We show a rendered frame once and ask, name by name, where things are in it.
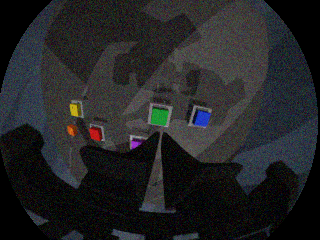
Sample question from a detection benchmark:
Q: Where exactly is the small orange block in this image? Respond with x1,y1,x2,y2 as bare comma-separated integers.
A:
68,124,77,136

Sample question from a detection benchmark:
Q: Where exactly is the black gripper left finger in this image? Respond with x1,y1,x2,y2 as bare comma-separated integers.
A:
80,132,160,208

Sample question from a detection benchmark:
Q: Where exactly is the yellow button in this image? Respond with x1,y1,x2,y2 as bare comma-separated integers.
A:
69,99,89,119

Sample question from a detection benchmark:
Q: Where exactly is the purple button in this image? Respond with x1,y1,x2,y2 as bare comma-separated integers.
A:
129,131,151,149

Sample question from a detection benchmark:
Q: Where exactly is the red button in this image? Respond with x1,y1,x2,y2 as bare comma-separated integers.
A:
89,121,109,141

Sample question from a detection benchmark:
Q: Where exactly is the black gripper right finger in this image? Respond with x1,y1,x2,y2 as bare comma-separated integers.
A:
160,133,243,211

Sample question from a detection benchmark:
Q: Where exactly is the green button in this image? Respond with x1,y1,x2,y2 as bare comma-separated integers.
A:
148,101,172,128

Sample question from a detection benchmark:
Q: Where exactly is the blue button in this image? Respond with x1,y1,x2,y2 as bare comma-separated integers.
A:
185,103,212,128

